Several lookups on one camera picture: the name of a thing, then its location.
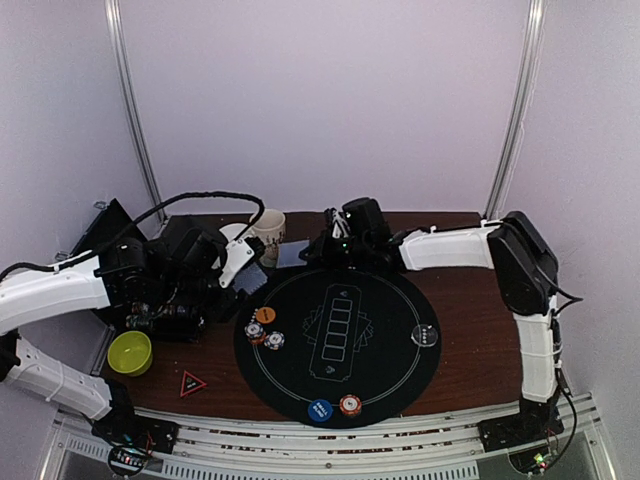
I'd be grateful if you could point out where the white floral mug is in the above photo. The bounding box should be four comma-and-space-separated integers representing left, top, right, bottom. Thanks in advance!
249, 209, 286, 268

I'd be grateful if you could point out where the white saucer orange base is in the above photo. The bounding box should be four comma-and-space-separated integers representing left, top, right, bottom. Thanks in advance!
220, 223, 254, 243

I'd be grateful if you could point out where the aluminium frame post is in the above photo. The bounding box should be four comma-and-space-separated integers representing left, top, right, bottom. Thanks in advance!
483, 0, 547, 219
104, 0, 162, 206

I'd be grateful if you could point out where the orange big blind button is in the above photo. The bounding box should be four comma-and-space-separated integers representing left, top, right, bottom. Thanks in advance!
255, 306, 277, 325

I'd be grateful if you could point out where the blue small blind button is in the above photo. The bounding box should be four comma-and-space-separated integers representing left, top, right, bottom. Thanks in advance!
307, 399, 334, 424

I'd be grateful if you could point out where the aluminium front rail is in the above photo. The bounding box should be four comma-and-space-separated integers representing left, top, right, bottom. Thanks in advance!
49, 394, 611, 480

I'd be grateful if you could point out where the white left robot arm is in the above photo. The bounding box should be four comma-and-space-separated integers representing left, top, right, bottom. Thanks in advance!
1, 226, 262, 444

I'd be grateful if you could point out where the red poker chip stack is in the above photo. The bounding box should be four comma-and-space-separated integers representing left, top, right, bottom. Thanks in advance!
339, 394, 362, 418

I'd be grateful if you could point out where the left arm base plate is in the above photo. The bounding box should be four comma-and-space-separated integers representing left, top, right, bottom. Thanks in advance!
91, 416, 179, 454

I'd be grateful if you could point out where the clear dealer button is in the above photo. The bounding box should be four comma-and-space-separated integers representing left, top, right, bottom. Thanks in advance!
411, 324, 439, 348

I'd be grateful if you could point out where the blue playing card deck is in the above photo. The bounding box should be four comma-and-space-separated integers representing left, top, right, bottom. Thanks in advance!
232, 263, 268, 295

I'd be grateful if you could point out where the blue white poker chip stack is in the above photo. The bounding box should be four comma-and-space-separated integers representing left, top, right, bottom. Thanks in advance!
244, 321, 266, 345

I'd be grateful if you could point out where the right aluminium frame post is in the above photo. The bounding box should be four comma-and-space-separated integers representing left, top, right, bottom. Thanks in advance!
483, 0, 547, 219

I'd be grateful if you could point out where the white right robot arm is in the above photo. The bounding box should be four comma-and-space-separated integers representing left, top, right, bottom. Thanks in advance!
299, 197, 581, 442

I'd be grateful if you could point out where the red black triangle token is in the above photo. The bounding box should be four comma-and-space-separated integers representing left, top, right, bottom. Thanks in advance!
179, 370, 208, 399

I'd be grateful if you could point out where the lime green bowl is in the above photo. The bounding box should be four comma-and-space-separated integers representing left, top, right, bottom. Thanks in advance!
107, 331, 153, 377

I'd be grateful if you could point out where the blue card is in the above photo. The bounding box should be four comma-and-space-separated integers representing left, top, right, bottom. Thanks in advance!
276, 239, 310, 269

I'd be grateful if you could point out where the dark white poker chip stack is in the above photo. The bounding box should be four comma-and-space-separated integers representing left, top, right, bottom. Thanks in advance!
263, 331, 285, 351

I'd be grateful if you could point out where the left aluminium frame post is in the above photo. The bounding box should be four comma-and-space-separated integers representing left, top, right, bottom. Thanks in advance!
104, 0, 162, 206

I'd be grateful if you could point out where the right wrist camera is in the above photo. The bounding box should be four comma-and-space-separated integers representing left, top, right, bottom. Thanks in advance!
324, 207, 350, 239

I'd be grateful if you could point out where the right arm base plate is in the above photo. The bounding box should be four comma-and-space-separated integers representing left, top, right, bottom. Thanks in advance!
477, 413, 565, 452

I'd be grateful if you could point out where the black poker chip case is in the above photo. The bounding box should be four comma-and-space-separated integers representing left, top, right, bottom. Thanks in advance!
68, 198, 205, 342

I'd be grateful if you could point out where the round black poker mat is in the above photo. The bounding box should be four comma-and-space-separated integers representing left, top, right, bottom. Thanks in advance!
234, 267, 442, 429

